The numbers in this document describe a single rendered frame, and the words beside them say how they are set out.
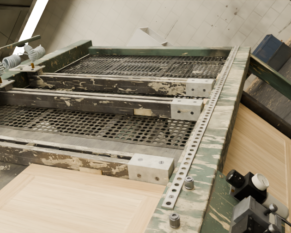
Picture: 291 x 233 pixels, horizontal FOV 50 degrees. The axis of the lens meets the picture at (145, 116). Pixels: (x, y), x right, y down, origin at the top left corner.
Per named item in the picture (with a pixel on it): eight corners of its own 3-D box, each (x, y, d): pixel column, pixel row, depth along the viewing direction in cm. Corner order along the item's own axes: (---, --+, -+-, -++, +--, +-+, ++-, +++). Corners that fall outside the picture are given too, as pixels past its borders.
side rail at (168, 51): (230, 65, 213) (231, 49, 208) (89, 61, 251) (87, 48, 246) (232, 62, 220) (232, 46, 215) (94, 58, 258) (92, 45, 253)
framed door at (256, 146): (300, 257, 124) (305, 255, 122) (188, 174, 125) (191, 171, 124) (291, 144, 199) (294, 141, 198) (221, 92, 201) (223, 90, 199)
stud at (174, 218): (178, 230, 70) (178, 220, 68) (167, 228, 70) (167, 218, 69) (181, 222, 72) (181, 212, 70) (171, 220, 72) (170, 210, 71)
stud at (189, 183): (192, 191, 81) (192, 181, 80) (183, 189, 82) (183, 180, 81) (194, 185, 83) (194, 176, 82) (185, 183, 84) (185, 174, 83)
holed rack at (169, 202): (172, 210, 76) (172, 207, 75) (161, 207, 77) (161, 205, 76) (239, 46, 213) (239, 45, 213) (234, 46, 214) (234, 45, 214)
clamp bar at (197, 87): (210, 99, 147) (211, 48, 137) (13, 86, 188) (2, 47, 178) (214, 91, 156) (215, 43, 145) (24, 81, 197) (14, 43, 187)
